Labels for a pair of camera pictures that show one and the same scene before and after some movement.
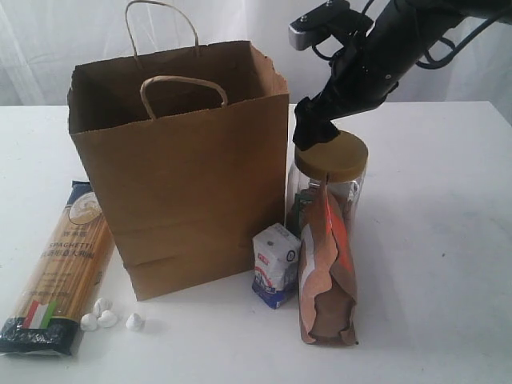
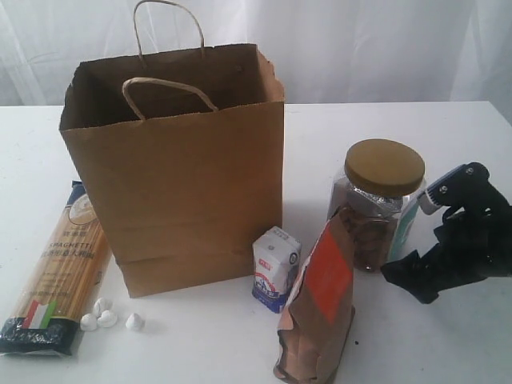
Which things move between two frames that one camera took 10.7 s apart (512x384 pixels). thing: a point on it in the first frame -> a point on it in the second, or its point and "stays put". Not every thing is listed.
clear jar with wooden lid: [323, 188] -> [382, 178]
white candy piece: [135, 322] stays put
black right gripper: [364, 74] -> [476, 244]
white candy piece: [107, 319] stays put
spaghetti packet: [65, 279] stays put
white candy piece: [88, 322] stays put
